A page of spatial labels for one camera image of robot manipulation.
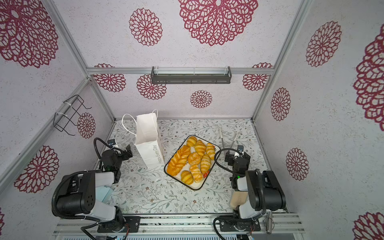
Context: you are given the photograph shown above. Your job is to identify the metal handled tool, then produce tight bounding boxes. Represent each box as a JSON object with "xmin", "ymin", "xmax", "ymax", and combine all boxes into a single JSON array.
[{"xmin": 264, "ymin": 211, "xmax": 274, "ymax": 235}]

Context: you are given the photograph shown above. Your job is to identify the black wall shelf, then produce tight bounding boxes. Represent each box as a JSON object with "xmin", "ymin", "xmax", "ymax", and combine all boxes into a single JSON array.
[{"xmin": 150, "ymin": 67, "xmax": 233, "ymax": 85}]

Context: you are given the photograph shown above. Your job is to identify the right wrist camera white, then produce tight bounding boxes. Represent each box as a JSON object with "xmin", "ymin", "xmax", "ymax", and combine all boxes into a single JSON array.
[{"xmin": 237, "ymin": 145, "xmax": 244, "ymax": 156}]

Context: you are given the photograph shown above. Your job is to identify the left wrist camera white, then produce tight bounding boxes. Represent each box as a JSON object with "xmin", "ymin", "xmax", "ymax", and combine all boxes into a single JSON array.
[{"xmin": 107, "ymin": 139, "xmax": 118, "ymax": 149}]

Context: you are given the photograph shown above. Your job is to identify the long braided orange bread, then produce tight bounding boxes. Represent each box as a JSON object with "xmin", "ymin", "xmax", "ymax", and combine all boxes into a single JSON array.
[{"xmin": 167, "ymin": 146, "xmax": 191, "ymax": 176}]

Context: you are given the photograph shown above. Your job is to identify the light green box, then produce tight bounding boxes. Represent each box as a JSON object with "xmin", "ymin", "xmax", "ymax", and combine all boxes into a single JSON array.
[{"xmin": 96, "ymin": 186, "xmax": 113, "ymax": 204}]

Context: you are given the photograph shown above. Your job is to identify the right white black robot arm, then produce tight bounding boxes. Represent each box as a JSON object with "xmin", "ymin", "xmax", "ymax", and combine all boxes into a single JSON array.
[{"xmin": 214, "ymin": 148, "xmax": 287, "ymax": 221}]

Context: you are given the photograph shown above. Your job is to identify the small round bread top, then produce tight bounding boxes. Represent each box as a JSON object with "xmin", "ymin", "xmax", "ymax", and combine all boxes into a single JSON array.
[{"xmin": 186, "ymin": 136, "xmax": 198, "ymax": 147}]

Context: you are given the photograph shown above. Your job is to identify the striped bread roll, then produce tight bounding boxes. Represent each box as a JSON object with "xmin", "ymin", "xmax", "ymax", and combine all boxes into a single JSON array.
[
  {"xmin": 206, "ymin": 143, "xmax": 216, "ymax": 161},
  {"xmin": 194, "ymin": 140, "xmax": 207, "ymax": 157},
  {"xmin": 200, "ymin": 154, "xmax": 211, "ymax": 175}
]

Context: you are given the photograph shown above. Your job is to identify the white paper bag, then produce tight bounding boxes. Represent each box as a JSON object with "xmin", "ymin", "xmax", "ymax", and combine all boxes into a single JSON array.
[{"xmin": 122, "ymin": 109, "xmax": 165, "ymax": 169}]

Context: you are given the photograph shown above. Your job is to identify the yellow bun bottom left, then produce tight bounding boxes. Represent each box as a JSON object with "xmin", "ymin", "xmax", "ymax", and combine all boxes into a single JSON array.
[{"xmin": 181, "ymin": 171, "xmax": 194, "ymax": 185}]

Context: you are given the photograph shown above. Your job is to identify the white tray black rim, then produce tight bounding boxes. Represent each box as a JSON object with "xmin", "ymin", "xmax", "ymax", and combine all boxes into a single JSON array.
[{"xmin": 164, "ymin": 135, "xmax": 221, "ymax": 191}]

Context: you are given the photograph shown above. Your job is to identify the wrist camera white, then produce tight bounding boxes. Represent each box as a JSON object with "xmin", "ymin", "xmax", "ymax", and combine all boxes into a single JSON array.
[
  {"xmin": 107, "ymin": 139, "xmax": 118, "ymax": 149},
  {"xmin": 237, "ymin": 145, "xmax": 244, "ymax": 156}
]

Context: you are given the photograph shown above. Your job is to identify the beige sponge block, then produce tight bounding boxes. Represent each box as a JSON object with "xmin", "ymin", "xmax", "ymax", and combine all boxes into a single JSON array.
[{"xmin": 230, "ymin": 191, "xmax": 248, "ymax": 210}]

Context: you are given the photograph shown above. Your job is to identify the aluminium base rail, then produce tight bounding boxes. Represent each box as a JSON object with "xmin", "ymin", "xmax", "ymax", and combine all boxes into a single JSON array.
[{"xmin": 52, "ymin": 213, "xmax": 306, "ymax": 237}]

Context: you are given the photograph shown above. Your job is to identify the metal tongs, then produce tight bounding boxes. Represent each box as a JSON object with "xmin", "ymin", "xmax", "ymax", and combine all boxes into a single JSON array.
[{"xmin": 219, "ymin": 128, "xmax": 239, "ymax": 148}]

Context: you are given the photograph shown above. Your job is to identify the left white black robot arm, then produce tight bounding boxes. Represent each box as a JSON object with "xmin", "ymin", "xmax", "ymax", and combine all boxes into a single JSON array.
[{"xmin": 51, "ymin": 138, "xmax": 133, "ymax": 236}]

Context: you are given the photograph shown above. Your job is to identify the black wire wall rack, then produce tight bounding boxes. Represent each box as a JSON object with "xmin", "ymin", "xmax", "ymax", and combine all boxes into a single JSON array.
[{"xmin": 53, "ymin": 95, "xmax": 92, "ymax": 137}]

